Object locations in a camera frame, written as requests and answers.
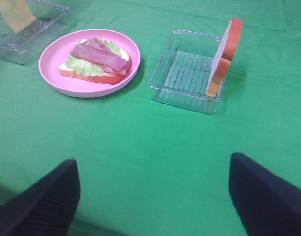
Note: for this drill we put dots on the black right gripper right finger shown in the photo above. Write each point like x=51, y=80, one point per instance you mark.
x=266, y=204

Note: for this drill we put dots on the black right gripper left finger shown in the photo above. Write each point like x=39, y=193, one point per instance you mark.
x=47, y=208

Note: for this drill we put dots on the bread slice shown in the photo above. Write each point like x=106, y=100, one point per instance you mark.
x=224, y=56
x=107, y=79

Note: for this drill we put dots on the green lettuce leaf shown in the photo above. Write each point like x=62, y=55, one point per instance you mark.
x=86, y=68

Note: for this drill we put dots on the bacon strip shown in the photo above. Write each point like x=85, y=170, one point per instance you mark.
x=106, y=54
x=98, y=56

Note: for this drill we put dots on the pink round plate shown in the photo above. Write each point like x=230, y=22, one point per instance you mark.
x=56, y=54

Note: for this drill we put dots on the clear right bread tray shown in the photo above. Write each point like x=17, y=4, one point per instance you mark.
x=181, y=75

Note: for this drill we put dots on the clear left ingredient tray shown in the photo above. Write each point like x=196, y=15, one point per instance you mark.
x=24, y=46

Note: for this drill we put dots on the yellow cheese slice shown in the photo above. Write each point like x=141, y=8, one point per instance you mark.
x=17, y=14

